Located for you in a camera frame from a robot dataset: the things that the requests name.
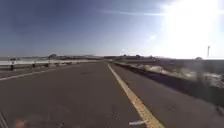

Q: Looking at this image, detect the distant pole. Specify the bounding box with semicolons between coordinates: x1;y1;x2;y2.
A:
206;45;211;60

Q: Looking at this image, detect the low concrete roadside wall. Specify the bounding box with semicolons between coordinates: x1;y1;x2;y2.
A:
112;61;224;108

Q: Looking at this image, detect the white roadside guardrail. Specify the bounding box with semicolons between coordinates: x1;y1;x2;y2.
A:
0;58;101;71

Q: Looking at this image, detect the dry scrub ground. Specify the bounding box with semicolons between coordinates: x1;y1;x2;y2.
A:
114;55;224;88

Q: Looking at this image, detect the grey asphalt road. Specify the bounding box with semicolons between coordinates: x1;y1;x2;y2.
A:
0;61;224;128

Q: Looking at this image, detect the white litter scrap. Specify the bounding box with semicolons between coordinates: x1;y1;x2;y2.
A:
128;119;148;126

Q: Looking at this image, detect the yellow painted line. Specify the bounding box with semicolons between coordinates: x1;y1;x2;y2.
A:
106;62;166;128

